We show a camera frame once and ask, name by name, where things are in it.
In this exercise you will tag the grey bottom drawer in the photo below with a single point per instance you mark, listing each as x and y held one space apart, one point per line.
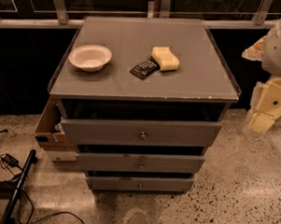
139 183

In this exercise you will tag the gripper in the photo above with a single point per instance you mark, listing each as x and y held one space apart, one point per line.
279 48

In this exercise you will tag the black power adapter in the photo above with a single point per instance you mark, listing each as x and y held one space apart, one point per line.
10 160

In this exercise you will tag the black snack packet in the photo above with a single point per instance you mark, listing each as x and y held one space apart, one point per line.
145 68

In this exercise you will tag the yellow sponge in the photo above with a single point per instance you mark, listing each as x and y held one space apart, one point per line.
165 58

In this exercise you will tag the grey drawer cabinet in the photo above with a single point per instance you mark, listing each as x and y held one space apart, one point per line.
201 89

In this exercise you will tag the grey top drawer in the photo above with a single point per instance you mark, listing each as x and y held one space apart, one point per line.
140 132

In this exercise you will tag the wooden side box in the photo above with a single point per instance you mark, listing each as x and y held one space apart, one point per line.
50 135

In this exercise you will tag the grey drawer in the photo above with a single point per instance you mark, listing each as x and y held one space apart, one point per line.
139 183
139 163
140 132

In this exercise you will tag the metal window railing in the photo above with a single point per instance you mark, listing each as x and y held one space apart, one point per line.
220 14

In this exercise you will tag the black metal stand bar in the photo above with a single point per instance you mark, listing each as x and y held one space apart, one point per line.
17 188

